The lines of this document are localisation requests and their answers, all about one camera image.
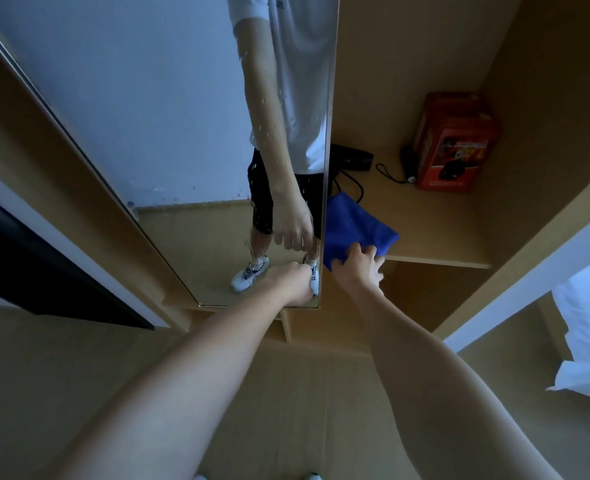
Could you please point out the person's left forearm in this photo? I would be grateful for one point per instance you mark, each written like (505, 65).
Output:
(185, 394)

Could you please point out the person's right hand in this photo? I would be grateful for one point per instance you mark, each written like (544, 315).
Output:
(362, 269)

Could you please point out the light wooden wardrobe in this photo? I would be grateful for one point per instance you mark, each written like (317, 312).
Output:
(524, 94)

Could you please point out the black framed glass door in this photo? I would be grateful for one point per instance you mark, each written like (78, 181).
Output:
(35, 264)

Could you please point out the white bed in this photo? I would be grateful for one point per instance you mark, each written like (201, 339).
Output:
(589, 334)

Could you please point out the tall mirror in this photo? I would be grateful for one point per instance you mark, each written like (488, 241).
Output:
(150, 94)

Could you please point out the person's right forearm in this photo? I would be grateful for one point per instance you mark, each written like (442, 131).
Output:
(435, 394)

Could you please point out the blue microfibre cloth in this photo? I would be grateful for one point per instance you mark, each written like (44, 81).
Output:
(355, 224)

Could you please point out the person's left hand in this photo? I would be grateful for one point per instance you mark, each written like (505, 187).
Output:
(292, 284)

